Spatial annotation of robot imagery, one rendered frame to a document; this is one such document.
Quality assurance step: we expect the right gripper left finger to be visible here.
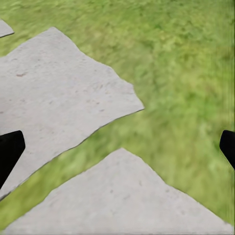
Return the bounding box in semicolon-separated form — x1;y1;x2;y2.
0;130;25;189

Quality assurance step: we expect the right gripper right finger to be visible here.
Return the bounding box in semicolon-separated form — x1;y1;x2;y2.
219;130;235;170

